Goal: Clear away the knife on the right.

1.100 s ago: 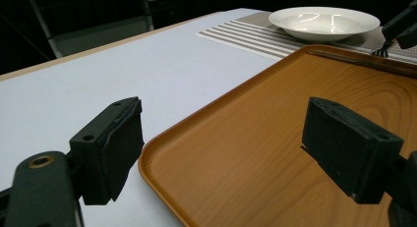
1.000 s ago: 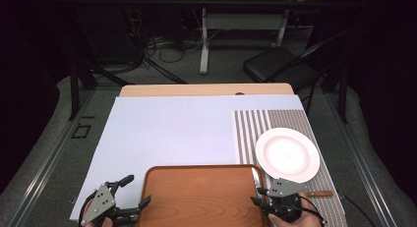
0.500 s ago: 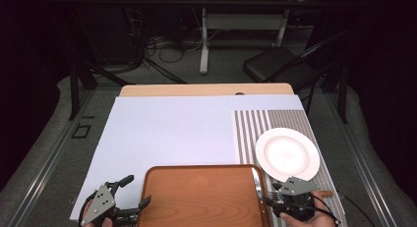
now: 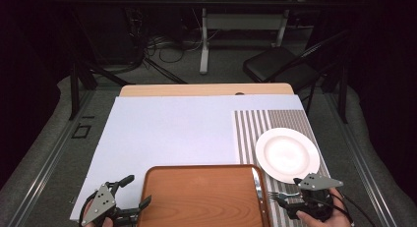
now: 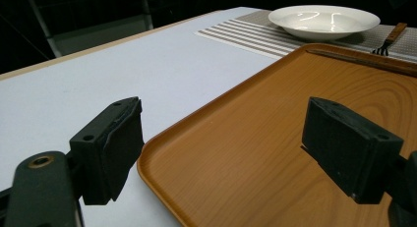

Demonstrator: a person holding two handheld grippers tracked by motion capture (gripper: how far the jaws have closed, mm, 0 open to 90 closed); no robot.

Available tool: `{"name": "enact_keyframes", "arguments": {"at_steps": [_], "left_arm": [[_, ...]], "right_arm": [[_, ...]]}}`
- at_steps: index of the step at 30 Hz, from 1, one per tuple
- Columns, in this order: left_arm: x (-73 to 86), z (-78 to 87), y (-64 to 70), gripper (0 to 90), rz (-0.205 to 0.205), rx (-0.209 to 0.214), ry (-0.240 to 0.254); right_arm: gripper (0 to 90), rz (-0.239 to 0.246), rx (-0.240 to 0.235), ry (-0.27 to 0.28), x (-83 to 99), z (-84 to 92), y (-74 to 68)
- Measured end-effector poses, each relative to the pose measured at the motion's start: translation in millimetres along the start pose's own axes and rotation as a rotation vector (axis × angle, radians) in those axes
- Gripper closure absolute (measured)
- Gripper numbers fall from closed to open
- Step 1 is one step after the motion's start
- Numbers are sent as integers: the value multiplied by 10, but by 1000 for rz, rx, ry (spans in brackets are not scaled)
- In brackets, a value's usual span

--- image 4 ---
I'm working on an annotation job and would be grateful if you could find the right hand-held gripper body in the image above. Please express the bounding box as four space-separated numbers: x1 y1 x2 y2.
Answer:
293 173 344 222

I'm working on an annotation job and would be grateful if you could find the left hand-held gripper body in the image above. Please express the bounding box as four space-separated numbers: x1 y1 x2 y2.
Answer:
80 181 142 227

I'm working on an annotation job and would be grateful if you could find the silver fork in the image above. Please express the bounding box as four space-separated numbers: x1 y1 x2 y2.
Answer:
268 191 301 200

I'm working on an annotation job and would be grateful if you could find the white round plate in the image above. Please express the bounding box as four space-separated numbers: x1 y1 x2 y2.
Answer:
255 127 321 185

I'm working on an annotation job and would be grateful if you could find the silver knife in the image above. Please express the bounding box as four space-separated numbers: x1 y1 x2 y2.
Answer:
251 167 266 202

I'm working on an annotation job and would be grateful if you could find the brown wood-grain tray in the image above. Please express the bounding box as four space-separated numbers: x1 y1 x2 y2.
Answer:
137 163 271 227

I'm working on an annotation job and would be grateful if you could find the person's left hand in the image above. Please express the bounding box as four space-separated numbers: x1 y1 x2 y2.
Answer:
81 200 114 227

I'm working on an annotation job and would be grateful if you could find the person's right hand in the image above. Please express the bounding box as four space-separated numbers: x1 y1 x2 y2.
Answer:
295 187 354 227

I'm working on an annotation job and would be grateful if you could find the white table cover sheet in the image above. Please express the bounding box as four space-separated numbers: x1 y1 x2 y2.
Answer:
69 94 304 221

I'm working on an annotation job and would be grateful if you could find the brown striped placemat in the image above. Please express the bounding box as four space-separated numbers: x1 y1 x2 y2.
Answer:
233 108 332 227

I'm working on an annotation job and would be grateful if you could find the black metal stand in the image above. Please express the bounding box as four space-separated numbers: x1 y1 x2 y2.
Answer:
323 61 349 125
67 58 132 122

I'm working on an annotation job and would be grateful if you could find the light wooden table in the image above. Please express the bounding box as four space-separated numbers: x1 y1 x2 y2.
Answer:
118 83 295 97

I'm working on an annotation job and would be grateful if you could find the black folding chair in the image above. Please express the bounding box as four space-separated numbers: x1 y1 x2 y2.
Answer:
242 29 350 93

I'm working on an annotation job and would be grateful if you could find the white metal-legged desk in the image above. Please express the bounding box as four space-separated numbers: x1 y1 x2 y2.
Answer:
180 0 330 75

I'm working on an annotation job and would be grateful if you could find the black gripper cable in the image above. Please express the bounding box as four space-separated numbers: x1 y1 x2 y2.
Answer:
78 190 101 227
328 191 378 227

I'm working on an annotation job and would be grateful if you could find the black floor socket frame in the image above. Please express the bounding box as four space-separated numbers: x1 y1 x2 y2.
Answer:
71 123 92 140

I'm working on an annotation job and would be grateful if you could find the tangle of floor cables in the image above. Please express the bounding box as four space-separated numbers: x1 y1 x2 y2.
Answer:
144 31 206 65

